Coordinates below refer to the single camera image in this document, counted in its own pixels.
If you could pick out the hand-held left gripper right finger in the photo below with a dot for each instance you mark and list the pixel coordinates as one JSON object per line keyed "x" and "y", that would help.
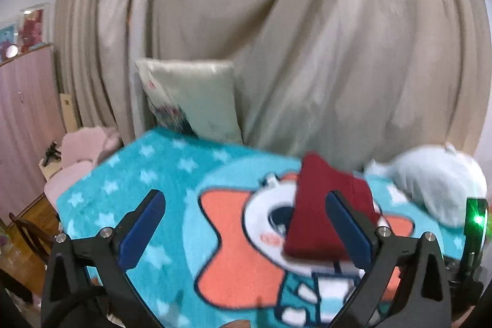
{"x": 349, "y": 228}

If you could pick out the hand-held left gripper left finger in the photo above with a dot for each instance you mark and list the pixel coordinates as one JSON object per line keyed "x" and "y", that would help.
{"x": 142, "y": 228}

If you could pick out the dark red sweater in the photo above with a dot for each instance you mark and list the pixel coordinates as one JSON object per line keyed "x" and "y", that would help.
{"x": 319, "y": 205}

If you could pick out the person's right forearm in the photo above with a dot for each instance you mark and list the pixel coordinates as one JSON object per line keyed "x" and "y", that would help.
{"x": 460, "y": 317}

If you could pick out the turquoise star cartoon blanket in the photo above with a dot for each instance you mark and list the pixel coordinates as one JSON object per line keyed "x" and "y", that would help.
{"x": 161, "y": 174}

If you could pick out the white plush toy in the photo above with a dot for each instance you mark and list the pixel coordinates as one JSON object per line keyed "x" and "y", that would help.
{"x": 434, "y": 182}

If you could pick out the dark wooden chair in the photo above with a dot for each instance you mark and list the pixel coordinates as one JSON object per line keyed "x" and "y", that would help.
{"x": 32, "y": 235}

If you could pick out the black clamp stand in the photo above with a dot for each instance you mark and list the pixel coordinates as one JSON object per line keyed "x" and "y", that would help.
{"x": 52, "y": 153}

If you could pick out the wooden board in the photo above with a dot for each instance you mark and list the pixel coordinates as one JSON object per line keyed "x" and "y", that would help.
{"x": 70, "y": 113}

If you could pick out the cream floral pillow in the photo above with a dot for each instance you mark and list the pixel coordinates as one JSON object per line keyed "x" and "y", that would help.
{"x": 200, "y": 97}

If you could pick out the pink wardrobe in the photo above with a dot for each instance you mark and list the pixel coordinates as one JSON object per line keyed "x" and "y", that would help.
{"x": 27, "y": 128}

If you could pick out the beige curtain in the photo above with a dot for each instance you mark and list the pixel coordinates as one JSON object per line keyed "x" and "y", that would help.
{"x": 307, "y": 43}

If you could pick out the red floral wall picture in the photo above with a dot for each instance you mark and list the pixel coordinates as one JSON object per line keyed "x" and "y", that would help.
{"x": 34, "y": 26}

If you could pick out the blue wall picture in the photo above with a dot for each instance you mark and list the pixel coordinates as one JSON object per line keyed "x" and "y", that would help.
{"x": 8, "y": 39}

